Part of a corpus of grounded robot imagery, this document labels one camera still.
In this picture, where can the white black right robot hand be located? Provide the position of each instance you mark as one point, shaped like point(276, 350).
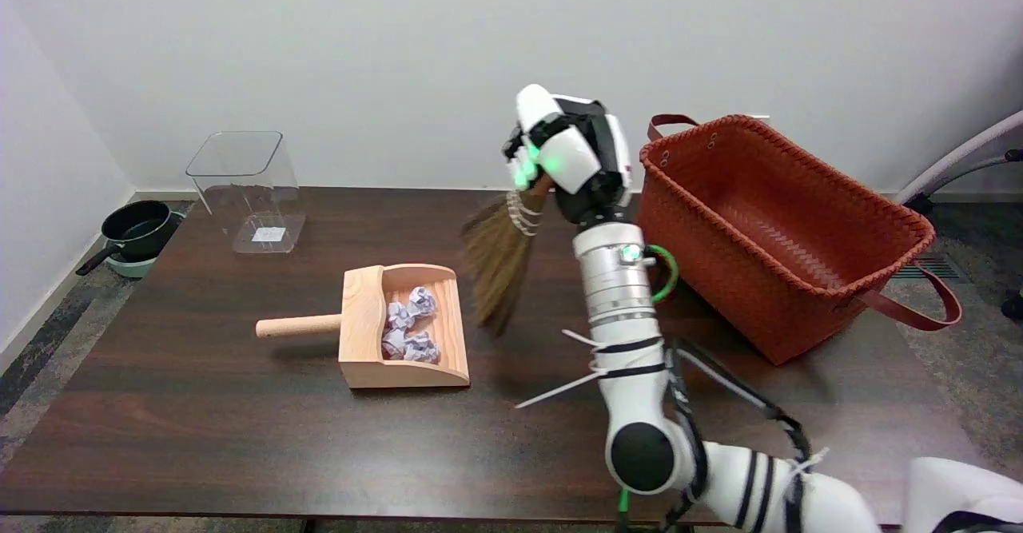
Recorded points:
point(571, 157)

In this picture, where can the brown straw hand broom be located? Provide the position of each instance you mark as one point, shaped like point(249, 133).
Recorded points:
point(499, 257)

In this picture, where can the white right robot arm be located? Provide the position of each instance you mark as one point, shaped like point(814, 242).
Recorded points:
point(619, 293)

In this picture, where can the orange woven basket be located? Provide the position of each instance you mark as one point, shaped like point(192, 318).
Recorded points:
point(767, 221)

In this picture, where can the crumpled white paper ball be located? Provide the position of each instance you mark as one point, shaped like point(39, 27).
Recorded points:
point(393, 343)
point(399, 316)
point(422, 349)
point(423, 301)

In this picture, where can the wooden dustpan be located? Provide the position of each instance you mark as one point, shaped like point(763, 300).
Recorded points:
point(364, 329)

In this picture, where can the clear plastic bin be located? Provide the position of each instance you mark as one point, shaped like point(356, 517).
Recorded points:
point(248, 189)

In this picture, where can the metal floor vent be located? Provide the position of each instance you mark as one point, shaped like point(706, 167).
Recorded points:
point(931, 268)

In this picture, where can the black frying pan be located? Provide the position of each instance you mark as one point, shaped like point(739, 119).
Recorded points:
point(136, 229)

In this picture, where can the green pot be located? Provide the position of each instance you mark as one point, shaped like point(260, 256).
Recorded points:
point(132, 265)

